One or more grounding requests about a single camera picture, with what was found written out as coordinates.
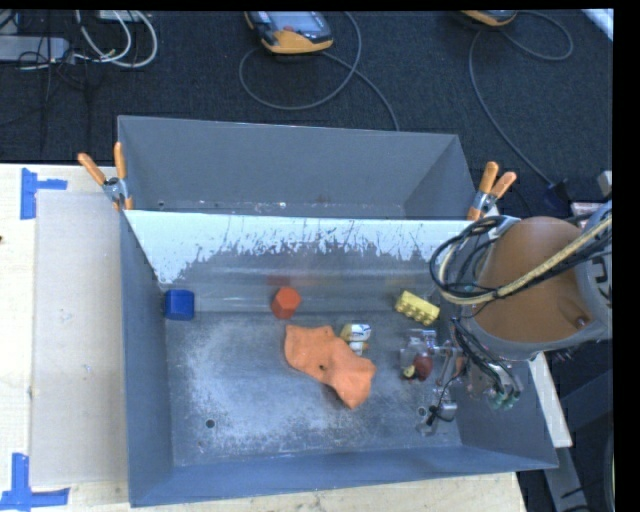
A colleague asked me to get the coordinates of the yellow toy brick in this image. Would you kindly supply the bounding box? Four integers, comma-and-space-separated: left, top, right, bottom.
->
394, 290, 442, 328

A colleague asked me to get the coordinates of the grey metal bin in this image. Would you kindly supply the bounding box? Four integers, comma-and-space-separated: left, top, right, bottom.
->
115, 114, 561, 509

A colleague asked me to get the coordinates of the red-orange hexagonal block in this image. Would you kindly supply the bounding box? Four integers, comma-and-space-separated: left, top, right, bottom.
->
270, 286, 303, 321

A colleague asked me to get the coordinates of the blue cube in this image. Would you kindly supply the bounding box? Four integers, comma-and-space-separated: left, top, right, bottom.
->
163, 288, 196, 322

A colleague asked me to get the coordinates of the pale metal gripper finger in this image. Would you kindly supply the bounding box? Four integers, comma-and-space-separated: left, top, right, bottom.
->
398, 330, 454, 372
415, 400, 459, 437

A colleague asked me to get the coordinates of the pale flat board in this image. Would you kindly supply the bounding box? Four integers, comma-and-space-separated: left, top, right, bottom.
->
28, 189, 129, 489

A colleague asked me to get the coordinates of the orange irregular lump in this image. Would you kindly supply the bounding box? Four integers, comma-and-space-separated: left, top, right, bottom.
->
283, 323, 378, 411

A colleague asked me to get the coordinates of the small white toy figure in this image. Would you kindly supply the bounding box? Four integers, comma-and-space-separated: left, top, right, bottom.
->
339, 322, 373, 358

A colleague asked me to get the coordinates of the brown and yellow small toy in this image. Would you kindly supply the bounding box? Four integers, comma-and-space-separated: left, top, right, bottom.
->
400, 351, 436, 383

